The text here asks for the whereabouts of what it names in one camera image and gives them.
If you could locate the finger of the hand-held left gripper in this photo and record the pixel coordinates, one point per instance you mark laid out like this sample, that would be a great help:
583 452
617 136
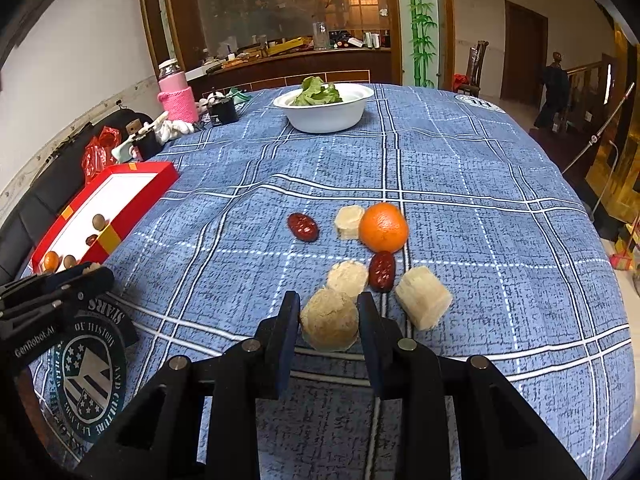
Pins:
70 279
50 307

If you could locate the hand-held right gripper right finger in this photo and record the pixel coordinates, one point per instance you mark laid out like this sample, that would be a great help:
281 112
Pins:
372 355

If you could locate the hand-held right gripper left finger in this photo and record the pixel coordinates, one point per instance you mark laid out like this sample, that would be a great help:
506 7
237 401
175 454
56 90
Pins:
277 355

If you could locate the small orange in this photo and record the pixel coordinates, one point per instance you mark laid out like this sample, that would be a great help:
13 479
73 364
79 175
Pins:
50 260

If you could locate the red date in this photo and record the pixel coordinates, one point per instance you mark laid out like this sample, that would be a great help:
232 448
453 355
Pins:
382 271
302 226
91 240

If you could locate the red shallow cardboard box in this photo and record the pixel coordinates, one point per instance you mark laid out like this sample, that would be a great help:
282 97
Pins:
125 185

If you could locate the large orange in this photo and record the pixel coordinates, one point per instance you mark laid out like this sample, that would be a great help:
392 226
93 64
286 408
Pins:
383 226

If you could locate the black sofa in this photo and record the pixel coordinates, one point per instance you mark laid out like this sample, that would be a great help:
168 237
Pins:
30 200

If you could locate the red plastic bag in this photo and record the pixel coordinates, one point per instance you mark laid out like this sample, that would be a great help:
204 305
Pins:
100 152

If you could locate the pale green cloth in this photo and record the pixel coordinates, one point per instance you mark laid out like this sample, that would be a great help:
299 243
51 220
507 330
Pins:
122 151

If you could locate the dark jar with wooden stopper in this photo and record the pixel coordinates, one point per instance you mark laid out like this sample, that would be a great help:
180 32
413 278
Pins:
147 145

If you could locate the white and green cloths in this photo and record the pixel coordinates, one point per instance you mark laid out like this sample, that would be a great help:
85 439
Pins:
175 128

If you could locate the pink sleeved bottle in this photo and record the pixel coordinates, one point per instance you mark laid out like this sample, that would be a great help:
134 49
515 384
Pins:
176 97

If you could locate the small black box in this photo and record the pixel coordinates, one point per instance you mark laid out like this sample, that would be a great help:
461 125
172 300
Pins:
222 112

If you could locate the white bowl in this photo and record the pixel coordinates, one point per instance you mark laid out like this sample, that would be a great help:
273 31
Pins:
325 115

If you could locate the green lettuce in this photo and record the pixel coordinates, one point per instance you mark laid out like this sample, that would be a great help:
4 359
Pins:
315 92

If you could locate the wooden counter cabinet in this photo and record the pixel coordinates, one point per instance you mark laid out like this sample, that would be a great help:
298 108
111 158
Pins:
300 69

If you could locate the red cloth on chair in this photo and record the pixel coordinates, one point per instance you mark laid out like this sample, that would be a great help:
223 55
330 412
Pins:
462 82

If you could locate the wooden chair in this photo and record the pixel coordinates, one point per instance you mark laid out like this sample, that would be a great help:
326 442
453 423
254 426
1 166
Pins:
476 67

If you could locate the metal pole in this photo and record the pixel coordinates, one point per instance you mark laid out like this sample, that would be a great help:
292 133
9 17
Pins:
595 136

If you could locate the wood framed glass partition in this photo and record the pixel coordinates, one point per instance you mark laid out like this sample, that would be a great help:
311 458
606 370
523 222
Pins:
225 0

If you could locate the clear glass pitcher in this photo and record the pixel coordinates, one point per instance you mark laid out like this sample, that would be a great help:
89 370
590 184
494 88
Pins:
320 36

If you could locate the brown wooden door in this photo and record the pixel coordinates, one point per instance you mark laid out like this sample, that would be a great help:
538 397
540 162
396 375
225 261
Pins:
522 55

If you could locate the bamboo painted panel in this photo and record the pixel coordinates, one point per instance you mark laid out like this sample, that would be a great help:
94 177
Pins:
420 20

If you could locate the wooden stair railing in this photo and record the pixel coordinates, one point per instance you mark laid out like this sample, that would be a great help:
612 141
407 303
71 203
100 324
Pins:
592 85

